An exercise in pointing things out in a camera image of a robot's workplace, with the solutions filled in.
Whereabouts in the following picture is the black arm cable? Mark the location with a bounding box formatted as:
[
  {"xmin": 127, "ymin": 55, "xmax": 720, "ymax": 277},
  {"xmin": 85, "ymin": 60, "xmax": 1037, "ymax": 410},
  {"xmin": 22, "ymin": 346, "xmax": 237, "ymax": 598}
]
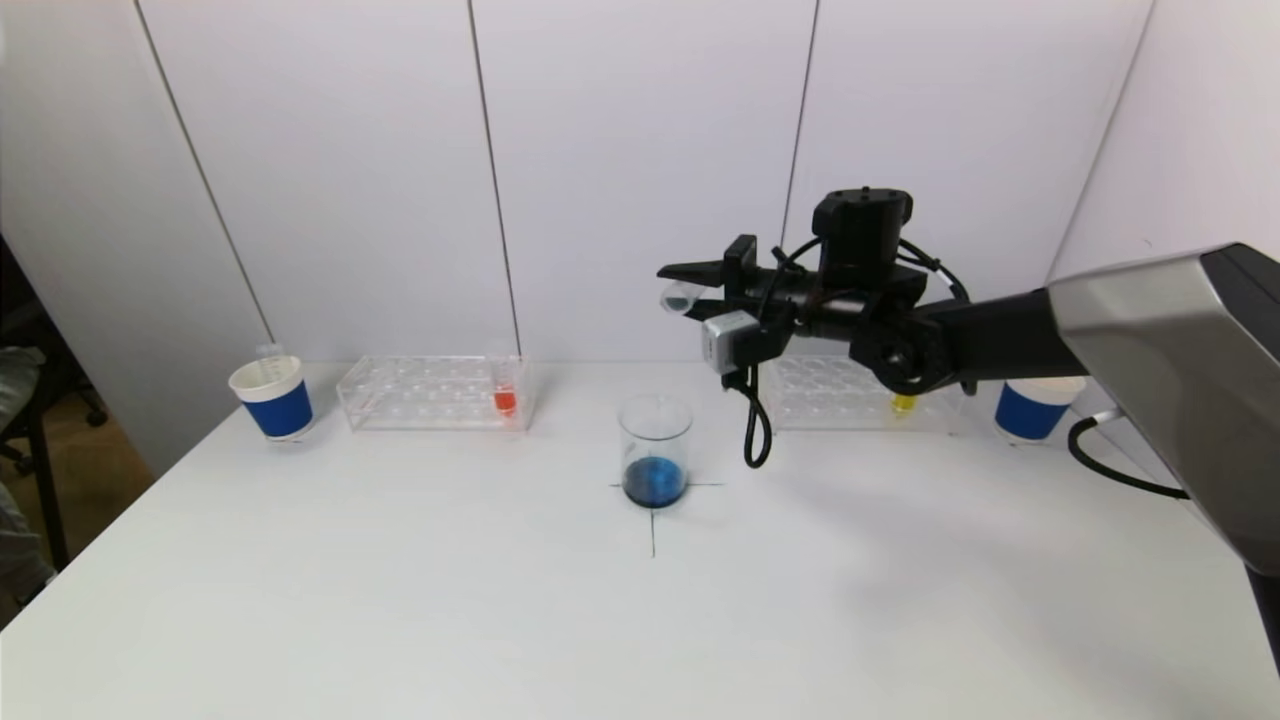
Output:
[{"xmin": 735, "ymin": 235, "xmax": 1191, "ymax": 499}]

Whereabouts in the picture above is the person in black shirt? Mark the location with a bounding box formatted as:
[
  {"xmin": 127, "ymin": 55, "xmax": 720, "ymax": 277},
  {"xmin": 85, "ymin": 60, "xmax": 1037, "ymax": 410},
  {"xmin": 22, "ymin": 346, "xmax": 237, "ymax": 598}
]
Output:
[{"xmin": 0, "ymin": 345, "xmax": 51, "ymax": 601}]

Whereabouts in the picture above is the clear glass beaker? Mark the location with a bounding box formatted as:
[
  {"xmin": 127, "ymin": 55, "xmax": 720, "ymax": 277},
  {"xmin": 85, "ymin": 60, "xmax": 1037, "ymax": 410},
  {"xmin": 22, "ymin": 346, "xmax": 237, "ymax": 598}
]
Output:
[{"xmin": 618, "ymin": 395, "xmax": 693, "ymax": 510}]

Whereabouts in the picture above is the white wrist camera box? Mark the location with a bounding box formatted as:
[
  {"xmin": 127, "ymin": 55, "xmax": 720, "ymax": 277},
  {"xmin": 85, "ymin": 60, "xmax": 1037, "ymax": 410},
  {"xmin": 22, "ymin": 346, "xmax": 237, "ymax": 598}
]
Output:
[{"xmin": 702, "ymin": 310, "xmax": 776, "ymax": 376}]

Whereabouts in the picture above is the black metal stand leg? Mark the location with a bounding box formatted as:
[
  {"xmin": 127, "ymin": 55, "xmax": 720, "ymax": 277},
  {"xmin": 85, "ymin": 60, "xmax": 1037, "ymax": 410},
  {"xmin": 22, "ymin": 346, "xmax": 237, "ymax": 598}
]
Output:
[{"xmin": 30, "ymin": 420, "xmax": 73, "ymax": 571}]

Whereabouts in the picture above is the blue white paper cup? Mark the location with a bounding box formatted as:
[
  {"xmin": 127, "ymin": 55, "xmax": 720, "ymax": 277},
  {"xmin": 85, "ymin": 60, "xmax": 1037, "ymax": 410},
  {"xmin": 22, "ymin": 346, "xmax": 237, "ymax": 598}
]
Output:
[
  {"xmin": 229, "ymin": 356, "xmax": 315, "ymax": 442},
  {"xmin": 994, "ymin": 376, "xmax": 1087, "ymax": 444}
]

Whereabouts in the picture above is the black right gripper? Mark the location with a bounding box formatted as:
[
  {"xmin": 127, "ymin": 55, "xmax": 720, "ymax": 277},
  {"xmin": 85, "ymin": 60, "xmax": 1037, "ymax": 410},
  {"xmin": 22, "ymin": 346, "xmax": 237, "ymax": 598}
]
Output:
[{"xmin": 656, "ymin": 234, "xmax": 819, "ymax": 322}]

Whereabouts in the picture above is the clear acrylic test tube rack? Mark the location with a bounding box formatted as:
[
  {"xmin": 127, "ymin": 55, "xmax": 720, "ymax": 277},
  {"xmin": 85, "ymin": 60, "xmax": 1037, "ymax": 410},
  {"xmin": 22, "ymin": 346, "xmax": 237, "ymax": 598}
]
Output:
[
  {"xmin": 336, "ymin": 355, "xmax": 533, "ymax": 434},
  {"xmin": 768, "ymin": 354, "xmax": 967, "ymax": 436}
]

